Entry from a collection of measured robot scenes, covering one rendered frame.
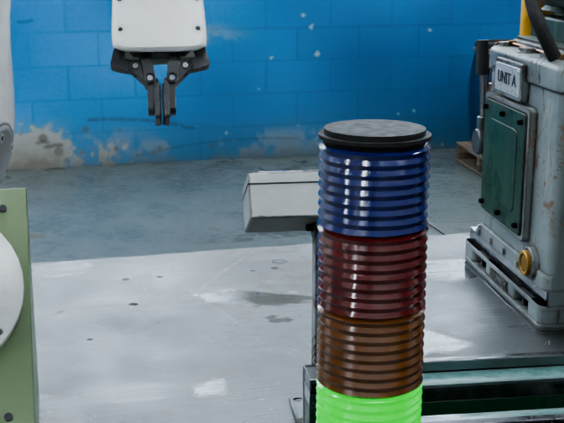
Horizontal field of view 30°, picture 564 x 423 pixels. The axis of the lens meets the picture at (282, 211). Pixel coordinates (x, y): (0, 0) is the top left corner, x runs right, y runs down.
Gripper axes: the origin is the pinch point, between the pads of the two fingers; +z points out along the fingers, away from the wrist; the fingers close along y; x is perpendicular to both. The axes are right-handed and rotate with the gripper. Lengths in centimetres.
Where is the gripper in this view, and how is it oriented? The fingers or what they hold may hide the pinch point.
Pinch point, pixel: (161, 104)
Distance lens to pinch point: 114.6
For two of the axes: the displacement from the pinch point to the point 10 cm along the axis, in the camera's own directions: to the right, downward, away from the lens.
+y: 9.9, -0.4, 1.3
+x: -1.2, 2.4, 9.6
